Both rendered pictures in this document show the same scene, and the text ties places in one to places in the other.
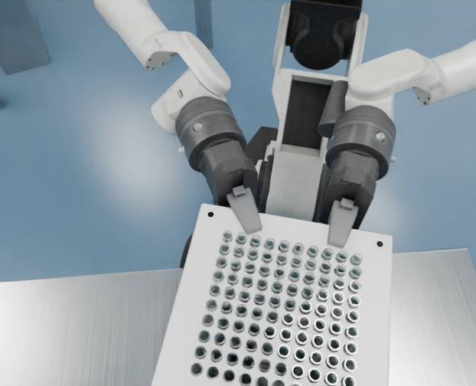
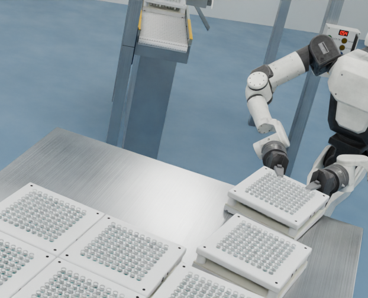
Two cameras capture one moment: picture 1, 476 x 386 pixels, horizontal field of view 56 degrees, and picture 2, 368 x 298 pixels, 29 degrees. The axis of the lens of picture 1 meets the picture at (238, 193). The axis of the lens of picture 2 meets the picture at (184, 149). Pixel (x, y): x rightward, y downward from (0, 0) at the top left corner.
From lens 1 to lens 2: 194 cm
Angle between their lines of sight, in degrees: 33
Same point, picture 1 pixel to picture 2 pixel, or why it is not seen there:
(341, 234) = (310, 187)
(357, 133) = (331, 168)
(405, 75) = (358, 159)
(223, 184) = (275, 158)
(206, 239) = (261, 172)
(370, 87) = (343, 159)
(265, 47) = not seen: hidden behind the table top
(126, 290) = (222, 185)
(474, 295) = (357, 236)
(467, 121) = not seen: outside the picture
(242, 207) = (278, 169)
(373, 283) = (315, 201)
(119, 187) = not seen: hidden behind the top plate
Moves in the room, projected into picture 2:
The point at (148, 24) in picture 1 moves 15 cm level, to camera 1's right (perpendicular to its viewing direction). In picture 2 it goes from (265, 113) to (304, 127)
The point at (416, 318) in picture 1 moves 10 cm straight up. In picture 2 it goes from (329, 231) to (339, 204)
